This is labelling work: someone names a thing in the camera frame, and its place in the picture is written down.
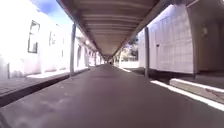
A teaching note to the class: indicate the group of trees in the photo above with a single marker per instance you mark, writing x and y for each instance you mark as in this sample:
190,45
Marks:
133,50

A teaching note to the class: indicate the pale paved strip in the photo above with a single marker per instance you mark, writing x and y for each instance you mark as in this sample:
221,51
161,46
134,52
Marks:
20,84

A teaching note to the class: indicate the wooden walkway canopy with posts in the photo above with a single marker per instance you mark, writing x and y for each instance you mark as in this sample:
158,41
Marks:
110,20

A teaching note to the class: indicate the concrete kerb block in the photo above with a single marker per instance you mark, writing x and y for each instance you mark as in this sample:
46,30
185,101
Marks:
193,88

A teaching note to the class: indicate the dark paved walkway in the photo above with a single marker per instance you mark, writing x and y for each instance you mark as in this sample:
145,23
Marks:
106,100

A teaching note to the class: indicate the plain white building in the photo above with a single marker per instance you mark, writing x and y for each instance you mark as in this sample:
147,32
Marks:
173,40

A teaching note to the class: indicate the dark paved ground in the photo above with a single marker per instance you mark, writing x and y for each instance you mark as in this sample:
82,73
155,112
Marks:
210,80

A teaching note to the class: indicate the white building with dark windows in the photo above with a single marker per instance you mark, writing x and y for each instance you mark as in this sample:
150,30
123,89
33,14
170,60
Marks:
16,40

